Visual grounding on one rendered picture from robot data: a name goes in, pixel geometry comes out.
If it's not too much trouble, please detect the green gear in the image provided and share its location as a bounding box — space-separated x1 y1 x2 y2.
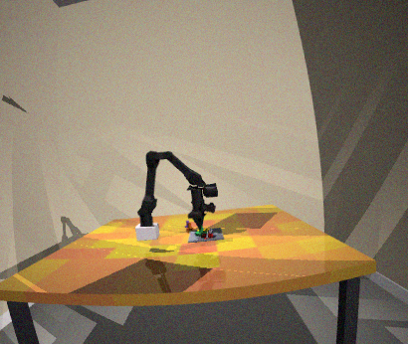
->
194 226 208 236

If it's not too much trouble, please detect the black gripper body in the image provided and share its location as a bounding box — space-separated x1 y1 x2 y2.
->
188 198 205 219

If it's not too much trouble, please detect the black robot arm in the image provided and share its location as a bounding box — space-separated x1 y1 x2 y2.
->
137 151 218 227

